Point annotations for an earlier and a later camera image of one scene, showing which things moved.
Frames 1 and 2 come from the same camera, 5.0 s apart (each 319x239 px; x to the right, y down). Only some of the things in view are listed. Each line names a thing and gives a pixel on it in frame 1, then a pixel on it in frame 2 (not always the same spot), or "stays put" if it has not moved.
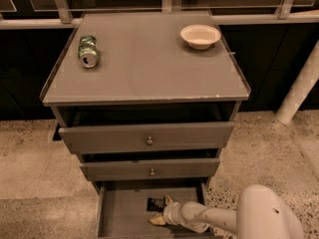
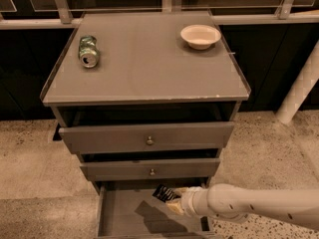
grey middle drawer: [151, 169] stays put
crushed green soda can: [88, 52] stays put
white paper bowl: [201, 36] stays put
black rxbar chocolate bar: [156, 204] to [164, 194]
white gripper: [170, 212] to [188, 200]
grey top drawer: [148, 137] stays put
